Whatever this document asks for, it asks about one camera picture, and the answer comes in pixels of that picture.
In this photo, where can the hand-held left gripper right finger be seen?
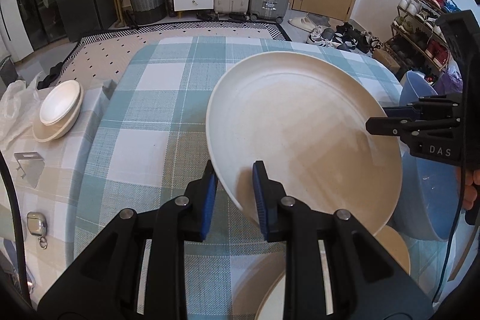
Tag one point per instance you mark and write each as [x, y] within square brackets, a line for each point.
[260, 200]

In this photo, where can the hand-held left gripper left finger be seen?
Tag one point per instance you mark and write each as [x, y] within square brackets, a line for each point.
[208, 207]

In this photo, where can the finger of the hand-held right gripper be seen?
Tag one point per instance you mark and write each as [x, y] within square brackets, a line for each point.
[390, 127]
[401, 112]

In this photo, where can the blue bowl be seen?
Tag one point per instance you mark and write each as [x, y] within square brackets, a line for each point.
[414, 89]
[427, 192]

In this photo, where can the large cream plate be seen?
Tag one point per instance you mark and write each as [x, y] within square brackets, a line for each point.
[258, 286]
[300, 136]

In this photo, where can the stack of cream bowls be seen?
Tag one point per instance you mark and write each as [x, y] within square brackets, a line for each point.
[56, 130]

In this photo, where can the person's right hand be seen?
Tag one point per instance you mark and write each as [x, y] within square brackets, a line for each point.
[470, 190]

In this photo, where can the purple plastic bag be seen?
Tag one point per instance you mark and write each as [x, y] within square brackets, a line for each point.
[450, 80]

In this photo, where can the small brown cardboard box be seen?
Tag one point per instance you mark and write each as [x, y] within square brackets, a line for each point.
[388, 59]

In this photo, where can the teal checkered tablecloth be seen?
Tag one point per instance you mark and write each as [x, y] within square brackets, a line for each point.
[150, 155]

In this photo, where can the gold metal shoe rack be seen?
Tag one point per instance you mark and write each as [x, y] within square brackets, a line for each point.
[394, 31]

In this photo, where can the shelved shoes collection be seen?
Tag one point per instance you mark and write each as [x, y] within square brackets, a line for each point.
[427, 24]

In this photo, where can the scattered shoes group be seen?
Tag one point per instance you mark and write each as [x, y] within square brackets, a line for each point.
[337, 35]

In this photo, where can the beige plaid cloth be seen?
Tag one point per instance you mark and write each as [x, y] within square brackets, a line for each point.
[56, 192]

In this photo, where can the earbuds case with keyring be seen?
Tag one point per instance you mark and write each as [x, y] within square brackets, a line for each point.
[36, 224]

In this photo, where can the small white dish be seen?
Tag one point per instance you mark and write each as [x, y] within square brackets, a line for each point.
[60, 102]

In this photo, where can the dark cloth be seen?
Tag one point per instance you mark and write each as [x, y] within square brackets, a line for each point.
[51, 75]

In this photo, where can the black water bottle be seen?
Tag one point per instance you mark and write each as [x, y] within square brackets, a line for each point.
[171, 4]

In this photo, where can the white plastic bag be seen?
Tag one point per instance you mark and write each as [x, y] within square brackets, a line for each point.
[15, 106]

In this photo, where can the grey metal bracket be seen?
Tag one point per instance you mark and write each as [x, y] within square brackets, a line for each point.
[29, 168]

